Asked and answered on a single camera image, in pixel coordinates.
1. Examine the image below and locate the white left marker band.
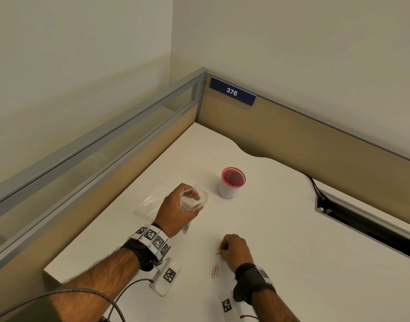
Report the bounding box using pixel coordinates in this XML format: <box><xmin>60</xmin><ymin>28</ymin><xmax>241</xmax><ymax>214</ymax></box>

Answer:
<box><xmin>130</xmin><ymin>224</ymin><xmax>172</xmax><ymax>260</ymax></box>

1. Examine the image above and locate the person's right hand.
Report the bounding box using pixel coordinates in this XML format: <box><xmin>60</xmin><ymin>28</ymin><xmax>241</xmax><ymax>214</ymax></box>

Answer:
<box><xmin>219</xmin><ymin>233</ymin><xmax>255</xmax><ymax>274</ymax></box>

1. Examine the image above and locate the black wrist strap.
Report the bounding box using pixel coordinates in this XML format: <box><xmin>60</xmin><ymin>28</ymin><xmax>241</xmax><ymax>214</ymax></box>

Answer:
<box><xmin>233</xmin><ymin>263</ymin><xmax>277</xmax><ymax>305</ymax></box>
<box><xmin>121</xmin><ymin>238</ymin><xmax>158</xmax><ymax>272</ymax></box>

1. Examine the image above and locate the person's left hand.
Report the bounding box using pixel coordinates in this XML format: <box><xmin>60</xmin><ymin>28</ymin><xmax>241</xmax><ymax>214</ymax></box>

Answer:
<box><xmin>154</xmin><ymin>183</ymin><xmax>205</xmax><ymax>239</ymax></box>

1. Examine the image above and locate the olive left sleeve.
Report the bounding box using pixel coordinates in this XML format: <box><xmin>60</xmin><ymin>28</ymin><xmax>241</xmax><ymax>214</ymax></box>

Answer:
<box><xmin>7</xmin><ymin>295</ymin><xmax>63</xmax><ymax>322</ymax></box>

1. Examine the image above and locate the black power cable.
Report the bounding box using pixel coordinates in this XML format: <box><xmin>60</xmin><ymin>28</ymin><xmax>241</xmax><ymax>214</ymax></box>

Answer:
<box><xmin>304</xmin><ymin>173</ymin><xmax>326</xmax><ymax>202</ymax></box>

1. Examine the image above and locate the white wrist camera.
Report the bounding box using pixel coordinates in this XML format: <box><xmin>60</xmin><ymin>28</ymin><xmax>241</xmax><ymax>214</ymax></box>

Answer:
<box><xmin>149</xmin><ymin>258</ymin><xmax>182</xmax><ymax>297</ymax></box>
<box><xmin>219</xmin><ymin>290</ymin><xmax>256</xmax><ymax>322</ymax></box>

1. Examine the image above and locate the person's left forearm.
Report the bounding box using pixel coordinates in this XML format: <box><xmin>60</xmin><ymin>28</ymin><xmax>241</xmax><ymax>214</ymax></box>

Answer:
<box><xmin>47</xmin><ymin>246</ymin><xmax>142</xmax><ymax>322</ymax></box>

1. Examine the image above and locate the grey framed glass partition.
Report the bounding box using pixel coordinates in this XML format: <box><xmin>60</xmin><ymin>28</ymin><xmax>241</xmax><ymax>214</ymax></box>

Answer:
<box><xmin>0</xmin><ymin>67</ymin><xmax>208</xmax><ymax>277</ymax></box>

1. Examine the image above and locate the clear plastic bag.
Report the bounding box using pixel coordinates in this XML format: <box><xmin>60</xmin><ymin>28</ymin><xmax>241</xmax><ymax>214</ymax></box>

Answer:
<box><xmin>133</xmin><ymin>181</ymin><xmax>172</xmax><ymax>221</ymax></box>
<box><xmin>179</xmin><ymin>184</ymin><xmax>209</xmax><ymax>235</ymax></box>

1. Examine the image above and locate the black right wrist strap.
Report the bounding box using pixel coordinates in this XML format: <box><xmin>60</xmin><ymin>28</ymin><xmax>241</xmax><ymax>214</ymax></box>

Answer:
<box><xmin>233</xmin><ymin>263</ymin><xmax>277</xmax><ymax>305</ymax></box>

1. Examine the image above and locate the blue number sign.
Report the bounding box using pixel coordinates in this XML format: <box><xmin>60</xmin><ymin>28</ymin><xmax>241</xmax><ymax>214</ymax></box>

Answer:
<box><xmin>209</xmin><ymin>76</ymin><xmax>258</xmax><ymax>107</ymax></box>

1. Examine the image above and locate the black left camera cable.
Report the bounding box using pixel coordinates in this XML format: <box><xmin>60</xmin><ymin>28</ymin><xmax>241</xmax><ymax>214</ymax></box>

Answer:
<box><xmin>0</xmin><ymin>279</ymin><xmax>155</xmax><ymax>322</ymax></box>

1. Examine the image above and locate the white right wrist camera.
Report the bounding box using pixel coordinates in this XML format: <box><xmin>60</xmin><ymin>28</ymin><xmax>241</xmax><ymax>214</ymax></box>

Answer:
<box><xmin>219</xmin><ymin>290</ymin><xmax>256</xmax><ymax>322</ymax></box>

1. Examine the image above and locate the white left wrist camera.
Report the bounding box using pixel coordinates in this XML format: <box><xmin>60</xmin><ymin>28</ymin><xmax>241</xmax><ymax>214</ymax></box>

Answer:
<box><xmin>149</xmin><ymin>258</ymin><xmax>182</xmax><ymax>297</ymax></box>

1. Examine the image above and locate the white right marker tag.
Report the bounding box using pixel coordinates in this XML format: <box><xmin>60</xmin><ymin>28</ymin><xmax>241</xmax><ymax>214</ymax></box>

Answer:
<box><xmin>257</xmin><ymin>266</ymin><xmax>274</xmax><ymax>285</ymax></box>

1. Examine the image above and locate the grey desk cable slot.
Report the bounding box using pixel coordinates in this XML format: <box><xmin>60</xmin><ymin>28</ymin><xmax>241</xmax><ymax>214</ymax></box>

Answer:
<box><xmin>315</xmin><ymin>187</ymin><xmax>410</xmax><ymax>262</ymax></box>

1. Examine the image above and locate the beige partition panel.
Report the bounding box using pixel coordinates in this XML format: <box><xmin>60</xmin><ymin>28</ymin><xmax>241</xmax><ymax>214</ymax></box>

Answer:
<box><xmin>195</xmin><ymin>73</ymin><xmax>410</xmax><ymax>229</ymax></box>

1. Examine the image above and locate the black left wrist strap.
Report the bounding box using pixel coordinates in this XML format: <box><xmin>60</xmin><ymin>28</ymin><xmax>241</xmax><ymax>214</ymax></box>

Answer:
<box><xmin>121</xmin><ymin>238</ymin><xmax>158</xmax><ymax>272</ymax></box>

